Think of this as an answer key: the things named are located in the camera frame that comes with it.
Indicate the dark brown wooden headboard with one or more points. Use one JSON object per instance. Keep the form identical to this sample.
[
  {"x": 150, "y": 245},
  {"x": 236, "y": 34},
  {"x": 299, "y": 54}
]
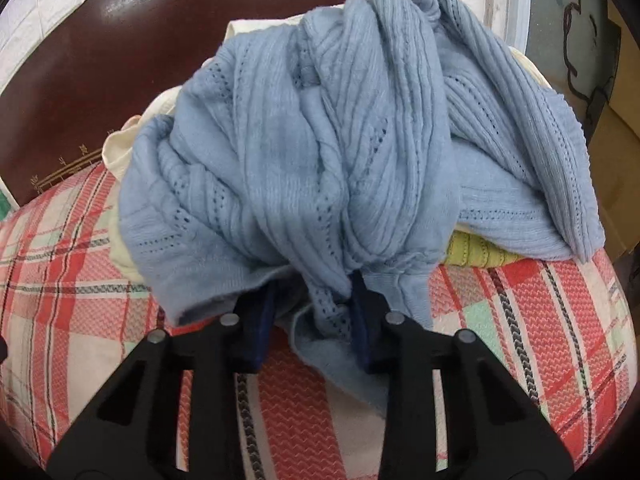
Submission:
[{"x": 102, "y": 65}]

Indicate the cream white garment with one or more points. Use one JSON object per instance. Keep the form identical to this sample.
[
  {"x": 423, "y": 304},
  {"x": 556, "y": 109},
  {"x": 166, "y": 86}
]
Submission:
[{"x": 118, "y": 146}]

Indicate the yellow-green knit garment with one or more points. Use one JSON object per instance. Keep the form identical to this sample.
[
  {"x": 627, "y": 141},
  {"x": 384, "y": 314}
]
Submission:
[{"x": 467, "y": 249}]

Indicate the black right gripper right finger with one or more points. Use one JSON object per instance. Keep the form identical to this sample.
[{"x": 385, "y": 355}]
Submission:
[{"x": 453, "y": 410}]

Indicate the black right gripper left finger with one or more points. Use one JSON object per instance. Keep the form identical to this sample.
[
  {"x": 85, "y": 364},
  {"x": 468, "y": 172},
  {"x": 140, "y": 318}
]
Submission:
[{"x": 169, "y": 410}]

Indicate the red plaid bed blanket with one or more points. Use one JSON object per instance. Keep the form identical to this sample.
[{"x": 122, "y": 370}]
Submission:
[{"x": 563, "y": 329}]

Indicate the light blue knit cardigan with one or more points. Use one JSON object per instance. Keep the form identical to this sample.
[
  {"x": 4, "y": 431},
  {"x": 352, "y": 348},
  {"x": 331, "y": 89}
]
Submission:
[{"x": 355, "y": 140}]

